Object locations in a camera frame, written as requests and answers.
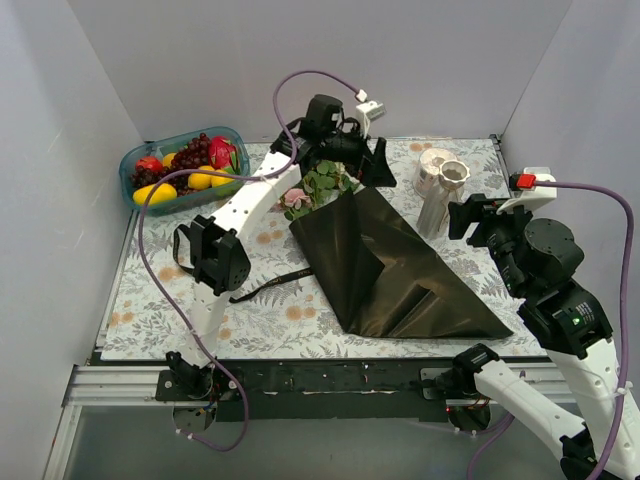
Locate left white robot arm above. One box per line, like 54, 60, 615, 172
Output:
166, 92, 396, 400

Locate white ceramic vase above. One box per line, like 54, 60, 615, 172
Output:
417, 160, 470, 239

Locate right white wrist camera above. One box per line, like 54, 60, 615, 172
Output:
497, 167, 557, 214

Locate small orange fruit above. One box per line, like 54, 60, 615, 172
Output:
162, 152, 176, 168

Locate teal plastic fruit basket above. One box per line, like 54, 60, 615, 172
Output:
118, 125, 251, 216

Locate pink flower bouquet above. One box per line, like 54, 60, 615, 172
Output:
279, 160, 360, 221

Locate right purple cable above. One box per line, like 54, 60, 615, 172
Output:
467, 182, 635, 480

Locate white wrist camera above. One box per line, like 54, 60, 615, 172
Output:
497, 167, 557, 214
356, 100, 386, 136

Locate red apple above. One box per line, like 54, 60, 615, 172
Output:
135, 156, 164, 173

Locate black ribbon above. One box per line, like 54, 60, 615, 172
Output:
172, 224, 314, 304

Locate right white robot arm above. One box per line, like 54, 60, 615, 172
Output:
438, 187, 639, 479

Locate yellow lemon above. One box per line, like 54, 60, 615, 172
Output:
188, 165, 214, 191
211, 170, 234, 188

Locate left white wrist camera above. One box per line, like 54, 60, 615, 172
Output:
356, 100, 386, 136

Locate dark red grapes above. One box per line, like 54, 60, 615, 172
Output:
129, 132, 211, 190

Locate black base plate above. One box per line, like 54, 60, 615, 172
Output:
155, 358, 490, 426

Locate aluminium rail frame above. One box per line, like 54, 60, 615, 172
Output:
42, 133, 626, 480

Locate yellow mango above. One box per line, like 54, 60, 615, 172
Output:
132, 183, 178, 206

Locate pink dragon fruit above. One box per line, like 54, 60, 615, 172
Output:
208, 136, 240, 173

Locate black paper cone wrapper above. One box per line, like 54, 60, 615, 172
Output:
290, 188, 512, 339

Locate purple cable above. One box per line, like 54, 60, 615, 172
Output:
137, 69, 369, 452
467, 182, 635, 480

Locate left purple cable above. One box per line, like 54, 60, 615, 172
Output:
137, 69, 369, 452

